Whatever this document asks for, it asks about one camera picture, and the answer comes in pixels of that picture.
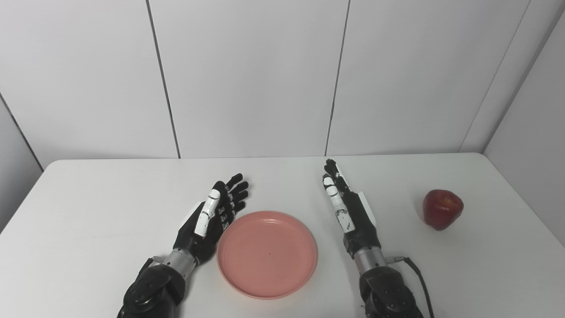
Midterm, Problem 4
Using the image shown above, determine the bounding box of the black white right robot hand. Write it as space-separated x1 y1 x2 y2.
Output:
323 159 382 259

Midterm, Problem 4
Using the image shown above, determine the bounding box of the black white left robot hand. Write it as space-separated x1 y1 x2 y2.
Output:
173 173 250 266

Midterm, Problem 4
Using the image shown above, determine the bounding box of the pink round plate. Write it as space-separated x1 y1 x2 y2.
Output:
216 210 319 300

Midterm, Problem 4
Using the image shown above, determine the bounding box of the red apple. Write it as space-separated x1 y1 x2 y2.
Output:
422 189 465 231

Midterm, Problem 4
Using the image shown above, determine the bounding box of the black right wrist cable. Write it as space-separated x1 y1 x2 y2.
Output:
383 255 436 318

